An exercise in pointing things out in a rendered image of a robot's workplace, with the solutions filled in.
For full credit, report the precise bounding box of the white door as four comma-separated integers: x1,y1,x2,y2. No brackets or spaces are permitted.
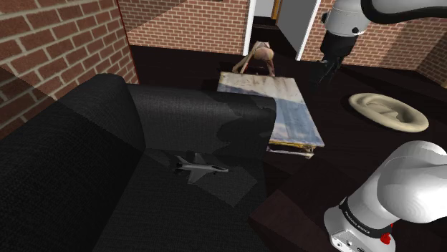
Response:
242,0,322,62

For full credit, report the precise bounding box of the grey toy jet plane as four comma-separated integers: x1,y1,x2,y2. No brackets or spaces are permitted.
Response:
173,153,230,185

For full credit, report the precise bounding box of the black fabric sofa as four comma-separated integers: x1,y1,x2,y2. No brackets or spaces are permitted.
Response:
0,73,277,252

